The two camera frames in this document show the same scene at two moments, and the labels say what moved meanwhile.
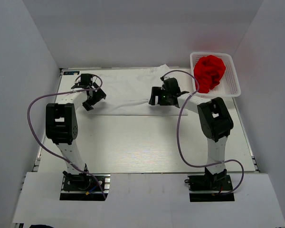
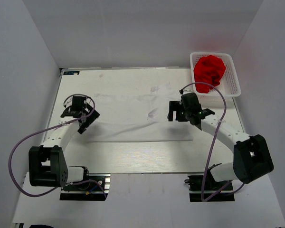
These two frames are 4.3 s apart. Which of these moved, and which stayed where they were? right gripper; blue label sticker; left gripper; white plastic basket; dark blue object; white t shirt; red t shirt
Moved: left gripper; white t shirt; right gripper
Stayed: blue label sticker; white plastic basket; dark blue object; red t shirt
